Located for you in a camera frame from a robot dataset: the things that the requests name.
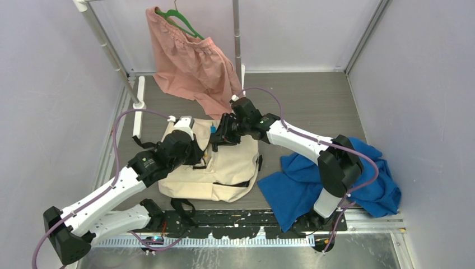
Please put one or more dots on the green clothes hanger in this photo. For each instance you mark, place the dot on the green clothes hanger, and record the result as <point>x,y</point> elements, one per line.
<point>174,17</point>

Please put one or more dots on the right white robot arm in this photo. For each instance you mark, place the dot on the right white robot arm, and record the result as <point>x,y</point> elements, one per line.
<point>338,162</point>

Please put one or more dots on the white clothes rack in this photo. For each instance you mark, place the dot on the white clothes rack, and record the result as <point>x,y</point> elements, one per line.
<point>128,78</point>

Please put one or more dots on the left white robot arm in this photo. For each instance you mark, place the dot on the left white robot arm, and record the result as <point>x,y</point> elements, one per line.
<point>73,230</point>

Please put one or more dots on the pink cloth garment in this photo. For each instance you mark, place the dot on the pink cloth garment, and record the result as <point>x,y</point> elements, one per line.
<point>191,68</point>

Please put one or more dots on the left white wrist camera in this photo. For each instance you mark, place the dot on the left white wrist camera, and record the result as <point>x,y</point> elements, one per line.
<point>184,124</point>

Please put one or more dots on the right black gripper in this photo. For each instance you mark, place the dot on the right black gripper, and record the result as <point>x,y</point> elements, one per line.
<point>220,137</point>

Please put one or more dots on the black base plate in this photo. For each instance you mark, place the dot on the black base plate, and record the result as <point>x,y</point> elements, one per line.
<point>239,224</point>

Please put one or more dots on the beige canvas backpack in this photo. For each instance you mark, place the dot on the beige canvas backpack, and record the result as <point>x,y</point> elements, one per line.
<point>225,175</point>

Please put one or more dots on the white slotted cable duct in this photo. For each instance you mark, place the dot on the white slotted cable duct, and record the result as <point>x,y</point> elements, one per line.
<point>130,241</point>

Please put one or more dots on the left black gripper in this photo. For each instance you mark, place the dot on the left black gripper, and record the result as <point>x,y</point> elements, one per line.
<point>197,152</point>

